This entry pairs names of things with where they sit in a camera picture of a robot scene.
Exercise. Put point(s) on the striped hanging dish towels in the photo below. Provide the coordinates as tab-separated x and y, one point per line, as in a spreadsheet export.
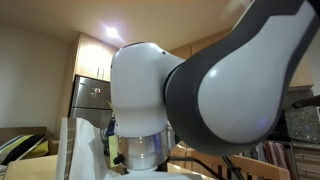
276	153

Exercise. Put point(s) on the wooden cabinet around refrigerator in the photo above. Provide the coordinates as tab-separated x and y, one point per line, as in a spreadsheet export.
93	56

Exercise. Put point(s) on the white paper package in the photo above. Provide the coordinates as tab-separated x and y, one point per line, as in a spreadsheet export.
83	150

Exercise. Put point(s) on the yellow pillow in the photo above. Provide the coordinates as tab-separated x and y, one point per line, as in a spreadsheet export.
40	150

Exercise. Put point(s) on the wooden kitchen drawers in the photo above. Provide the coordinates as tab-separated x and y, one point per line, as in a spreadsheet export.
306	163

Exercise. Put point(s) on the curved back wooden chair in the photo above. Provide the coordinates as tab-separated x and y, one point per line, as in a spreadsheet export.
260	168

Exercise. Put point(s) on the white grey Franka robot arm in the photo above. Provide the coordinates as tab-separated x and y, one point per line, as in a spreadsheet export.
233	93

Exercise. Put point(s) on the black green striped pillow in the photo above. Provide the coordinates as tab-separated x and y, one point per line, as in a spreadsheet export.
16	146

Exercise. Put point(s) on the brown sofa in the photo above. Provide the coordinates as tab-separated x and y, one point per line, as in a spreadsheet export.
20	130

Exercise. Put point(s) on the stainless steel refrigerator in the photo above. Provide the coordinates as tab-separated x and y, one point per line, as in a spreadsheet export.
90	96

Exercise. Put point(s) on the ceiling light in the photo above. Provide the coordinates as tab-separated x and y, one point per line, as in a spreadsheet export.
111	31

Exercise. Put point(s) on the granite kitchen counter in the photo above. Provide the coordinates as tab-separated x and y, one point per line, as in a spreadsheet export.
300	123

